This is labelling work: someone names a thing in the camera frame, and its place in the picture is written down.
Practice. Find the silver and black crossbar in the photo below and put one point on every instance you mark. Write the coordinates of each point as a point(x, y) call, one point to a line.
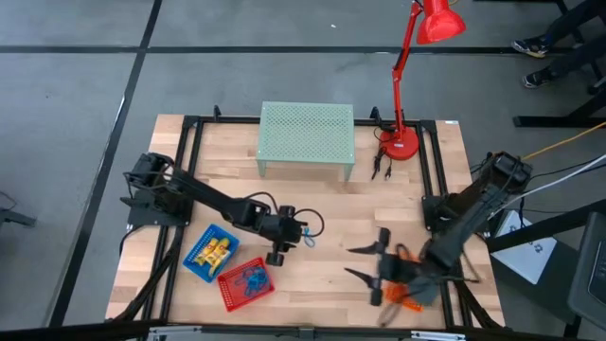
point(227, 332)

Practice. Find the grey chair base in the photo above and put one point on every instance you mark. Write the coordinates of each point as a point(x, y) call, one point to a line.
point(14, 215)

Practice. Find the black stand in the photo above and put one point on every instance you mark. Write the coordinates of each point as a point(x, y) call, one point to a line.
point(558, 120)

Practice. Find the person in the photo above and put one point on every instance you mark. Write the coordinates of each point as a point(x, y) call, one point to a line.
point(568, 28)

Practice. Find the black bar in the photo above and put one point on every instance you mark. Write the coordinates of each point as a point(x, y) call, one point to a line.
point(544, 225)

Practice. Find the blue rubber band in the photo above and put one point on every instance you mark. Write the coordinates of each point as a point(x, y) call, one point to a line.
point(242, 284)
point(258, 277)
point(259, 286)
point(308, 233)

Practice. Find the blue plastic basket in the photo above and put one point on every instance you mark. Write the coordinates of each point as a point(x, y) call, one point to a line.
point(210, 229)

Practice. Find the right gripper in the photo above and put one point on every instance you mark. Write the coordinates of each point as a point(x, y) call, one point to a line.
point(402, 270)

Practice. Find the pale green mesh shelf riser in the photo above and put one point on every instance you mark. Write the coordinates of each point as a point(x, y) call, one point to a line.
point(308, 132)

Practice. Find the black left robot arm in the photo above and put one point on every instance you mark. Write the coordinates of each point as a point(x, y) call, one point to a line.
point(213, 199)

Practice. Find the red plastic basket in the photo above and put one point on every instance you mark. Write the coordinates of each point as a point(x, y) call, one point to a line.
point(227, 289)

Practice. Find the red desk lamp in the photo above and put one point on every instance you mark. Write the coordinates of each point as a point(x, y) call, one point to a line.
point(440, 23)

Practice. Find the white box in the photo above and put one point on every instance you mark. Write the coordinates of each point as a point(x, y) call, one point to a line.
point(525, 246)

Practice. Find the yellow packet with label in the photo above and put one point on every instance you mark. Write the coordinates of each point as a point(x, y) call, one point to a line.
point(206, 253)
point(218, 266)
point(221, 248)

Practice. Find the orange plastic basket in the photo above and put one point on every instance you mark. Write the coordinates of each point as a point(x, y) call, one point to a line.
point(397, 293)

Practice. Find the black aluminium table frame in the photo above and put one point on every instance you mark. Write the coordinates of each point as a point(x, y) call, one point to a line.
point(227, 121)

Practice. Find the grey chair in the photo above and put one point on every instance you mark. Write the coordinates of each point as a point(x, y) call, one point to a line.
point(592, 270)

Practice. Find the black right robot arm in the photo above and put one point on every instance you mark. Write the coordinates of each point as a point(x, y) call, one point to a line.
point(473, 213)

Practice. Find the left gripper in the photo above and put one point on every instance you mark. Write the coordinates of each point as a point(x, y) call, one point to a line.
point(284, 232)

